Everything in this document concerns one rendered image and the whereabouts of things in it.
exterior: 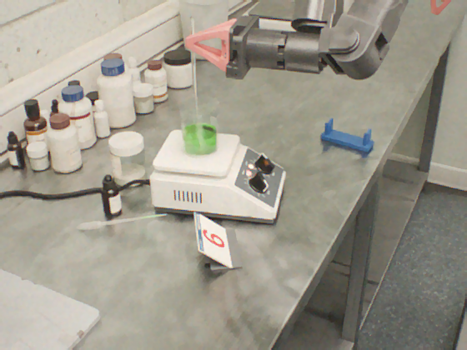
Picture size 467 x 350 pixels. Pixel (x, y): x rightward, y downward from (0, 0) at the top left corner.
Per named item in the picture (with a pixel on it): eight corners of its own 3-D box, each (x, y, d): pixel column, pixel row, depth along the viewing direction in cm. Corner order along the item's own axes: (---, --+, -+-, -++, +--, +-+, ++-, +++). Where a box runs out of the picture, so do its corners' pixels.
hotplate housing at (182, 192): (285, 182, 107) (287, 141, 103) (274, 227, 96) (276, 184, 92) (163, 169, 111) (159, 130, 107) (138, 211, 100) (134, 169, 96)
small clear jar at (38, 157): (38, 159, 115) (34, 139, 113) (54, 163, 114) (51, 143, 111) (26, 169, 112) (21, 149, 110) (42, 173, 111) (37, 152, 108)
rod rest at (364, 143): (374, 145, 117) (376, 128, 115) (367, 152, 115) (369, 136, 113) (327, 132, 122) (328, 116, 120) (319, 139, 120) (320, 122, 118)
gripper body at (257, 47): (228, 36, 84) (281, 41, 82) (247, 14, 93) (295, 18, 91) (228, 79, 88) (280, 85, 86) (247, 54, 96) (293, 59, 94)
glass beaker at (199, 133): (184, 141, 103) (182, 94, 98) (223, 142, 102) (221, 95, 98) (177, 162, 97) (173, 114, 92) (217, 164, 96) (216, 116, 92)
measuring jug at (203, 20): (177, 40, 168) (174, -13, 160) (223, 37, 169) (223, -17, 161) (183, 66, 152) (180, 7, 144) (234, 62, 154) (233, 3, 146)
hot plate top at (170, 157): (241, 139, 104) (241, 134, 103) (226, 177, 94) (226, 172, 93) (172, 133, 106) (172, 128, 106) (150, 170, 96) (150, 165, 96)
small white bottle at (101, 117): (111, 137, 122) (107, 103, 118) (97, 139, 121) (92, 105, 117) (109, 130, 124) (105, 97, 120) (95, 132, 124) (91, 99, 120)
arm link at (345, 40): (355, 49, 79) (373, 75, 86) (367, -30, 81) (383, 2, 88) (272, 50, 85) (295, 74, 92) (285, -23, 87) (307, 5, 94)
